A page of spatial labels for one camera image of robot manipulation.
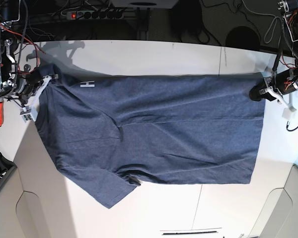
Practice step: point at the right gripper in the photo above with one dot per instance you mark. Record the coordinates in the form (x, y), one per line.
(28, 85)

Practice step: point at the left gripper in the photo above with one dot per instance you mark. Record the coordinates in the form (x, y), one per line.
(282, 83)

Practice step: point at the blue-grey printed t-shirt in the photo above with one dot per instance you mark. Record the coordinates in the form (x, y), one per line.
(108, 135)

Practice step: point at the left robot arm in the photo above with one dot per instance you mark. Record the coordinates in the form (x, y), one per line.
(287, 56)

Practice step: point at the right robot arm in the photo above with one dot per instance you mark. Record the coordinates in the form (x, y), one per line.
(16, 81)

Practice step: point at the black round floor object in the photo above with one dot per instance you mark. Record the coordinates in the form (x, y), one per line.
(243, 37)

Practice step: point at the black power strip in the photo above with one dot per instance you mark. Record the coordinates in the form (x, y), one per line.
(108, 14)

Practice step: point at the grey partition left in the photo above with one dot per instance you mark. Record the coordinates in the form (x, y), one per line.
(21, 213)

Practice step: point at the grey partition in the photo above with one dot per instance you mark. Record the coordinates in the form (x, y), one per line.
(21, 213)
(279, 215)

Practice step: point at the grey partition right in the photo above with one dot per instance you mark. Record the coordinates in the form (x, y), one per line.
(279, 215)

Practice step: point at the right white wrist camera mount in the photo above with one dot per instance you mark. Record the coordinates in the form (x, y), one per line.
(29, 111)

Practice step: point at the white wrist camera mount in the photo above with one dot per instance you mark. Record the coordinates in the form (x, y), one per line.
(29, 111)
(289, 110)

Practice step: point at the orange handled screwdriver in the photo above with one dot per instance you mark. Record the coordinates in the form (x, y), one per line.
(1, 112)

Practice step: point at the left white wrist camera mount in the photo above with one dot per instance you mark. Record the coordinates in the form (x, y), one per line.
(289, 110)

